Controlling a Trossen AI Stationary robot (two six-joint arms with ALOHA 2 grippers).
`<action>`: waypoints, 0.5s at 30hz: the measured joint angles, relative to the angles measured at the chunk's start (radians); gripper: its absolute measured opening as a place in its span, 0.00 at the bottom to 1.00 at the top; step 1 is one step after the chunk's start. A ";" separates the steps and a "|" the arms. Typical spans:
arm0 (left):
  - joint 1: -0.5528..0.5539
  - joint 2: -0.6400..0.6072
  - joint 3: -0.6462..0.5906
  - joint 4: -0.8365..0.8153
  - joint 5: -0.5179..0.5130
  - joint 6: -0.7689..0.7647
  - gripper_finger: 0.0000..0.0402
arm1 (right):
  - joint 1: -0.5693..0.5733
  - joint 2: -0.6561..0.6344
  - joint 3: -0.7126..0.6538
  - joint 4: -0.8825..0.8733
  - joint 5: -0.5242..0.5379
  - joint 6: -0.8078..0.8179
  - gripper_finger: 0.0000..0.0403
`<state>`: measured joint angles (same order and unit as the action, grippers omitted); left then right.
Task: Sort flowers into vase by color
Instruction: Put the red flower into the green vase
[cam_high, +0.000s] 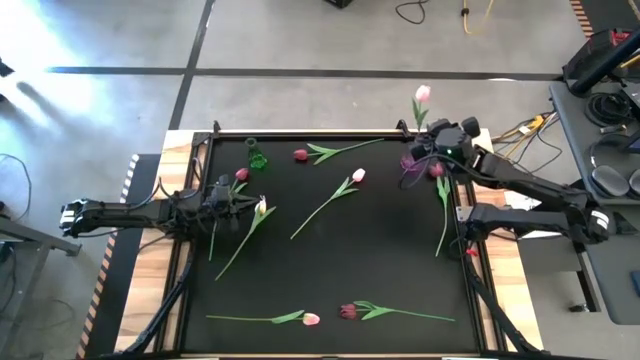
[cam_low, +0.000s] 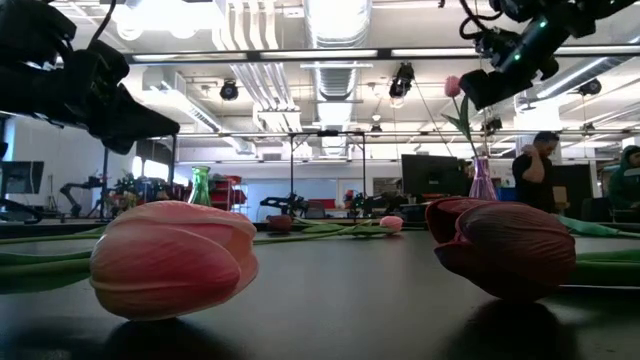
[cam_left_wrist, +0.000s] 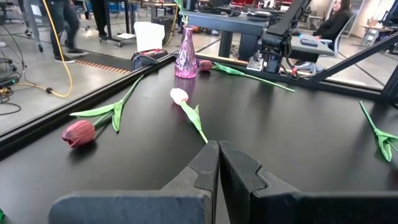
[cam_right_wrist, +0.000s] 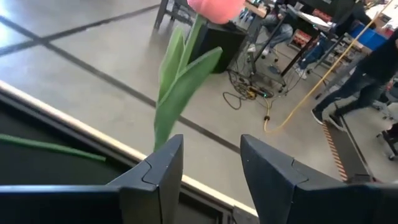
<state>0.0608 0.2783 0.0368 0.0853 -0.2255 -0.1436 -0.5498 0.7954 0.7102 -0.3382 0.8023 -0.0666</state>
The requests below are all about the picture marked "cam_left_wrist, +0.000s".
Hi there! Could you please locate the black electronic device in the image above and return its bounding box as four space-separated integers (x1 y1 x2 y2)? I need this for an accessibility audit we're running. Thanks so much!
0 75 19 89

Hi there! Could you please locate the grey metal bracket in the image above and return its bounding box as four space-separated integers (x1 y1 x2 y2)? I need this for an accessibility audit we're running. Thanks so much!
247 51 265 72

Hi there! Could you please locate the dark blue flat case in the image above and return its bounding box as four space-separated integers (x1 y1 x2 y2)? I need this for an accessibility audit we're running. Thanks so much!
300 37 318 48

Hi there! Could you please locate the red black toolbox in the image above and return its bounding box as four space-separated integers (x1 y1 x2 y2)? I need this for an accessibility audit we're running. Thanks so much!
131 48 171 71

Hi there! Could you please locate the black rolling stand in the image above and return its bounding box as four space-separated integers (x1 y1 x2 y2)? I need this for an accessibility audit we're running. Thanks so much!
98 0 137 48

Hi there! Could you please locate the black box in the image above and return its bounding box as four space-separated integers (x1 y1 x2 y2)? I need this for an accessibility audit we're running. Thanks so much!
152 15 177 32

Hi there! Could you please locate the dark red artificial tulip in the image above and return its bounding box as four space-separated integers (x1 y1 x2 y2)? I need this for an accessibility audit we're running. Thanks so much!
359 100 398 162
198 59 295 93

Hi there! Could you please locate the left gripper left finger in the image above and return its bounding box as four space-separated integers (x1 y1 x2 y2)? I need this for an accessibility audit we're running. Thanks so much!
49 139 220 224

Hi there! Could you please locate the black aluminium table frame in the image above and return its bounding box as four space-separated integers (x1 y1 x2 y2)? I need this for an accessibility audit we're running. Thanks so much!
0 30 398 161

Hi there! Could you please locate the standing person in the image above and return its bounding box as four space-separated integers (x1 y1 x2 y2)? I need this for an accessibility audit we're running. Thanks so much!
89 0 109 40
46 0 90 63

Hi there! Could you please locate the light grey chair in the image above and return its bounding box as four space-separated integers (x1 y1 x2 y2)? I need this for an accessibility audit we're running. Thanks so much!
317 12 358 60

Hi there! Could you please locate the seated person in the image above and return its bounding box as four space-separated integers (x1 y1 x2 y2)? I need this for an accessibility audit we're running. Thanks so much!
312 0 352 52

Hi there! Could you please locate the grey office desk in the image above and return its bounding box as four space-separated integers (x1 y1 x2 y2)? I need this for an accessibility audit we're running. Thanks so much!
290 33 335 63
186 11 271 62

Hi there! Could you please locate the black orange striped cable ramp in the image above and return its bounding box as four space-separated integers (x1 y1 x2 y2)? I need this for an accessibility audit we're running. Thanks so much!
74 52 134 75

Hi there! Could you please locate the grey metal cart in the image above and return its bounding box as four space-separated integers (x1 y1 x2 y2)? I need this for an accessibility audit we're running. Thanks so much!
0 0 44 53

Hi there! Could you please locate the white bag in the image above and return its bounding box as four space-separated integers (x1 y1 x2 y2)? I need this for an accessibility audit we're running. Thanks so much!
133 21 165 53

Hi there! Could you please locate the coiled black cable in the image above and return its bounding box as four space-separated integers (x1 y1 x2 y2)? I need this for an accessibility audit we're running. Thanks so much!
198 3 246 17

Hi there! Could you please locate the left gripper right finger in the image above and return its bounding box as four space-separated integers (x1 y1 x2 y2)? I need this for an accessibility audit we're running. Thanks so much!
219 140 398 224

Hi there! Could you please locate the yellow extension cable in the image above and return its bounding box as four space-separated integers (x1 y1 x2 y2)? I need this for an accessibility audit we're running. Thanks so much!
12 0 74 99

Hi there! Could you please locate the pink glass vase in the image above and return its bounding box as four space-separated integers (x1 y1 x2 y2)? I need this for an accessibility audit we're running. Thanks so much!
174 24 198 79

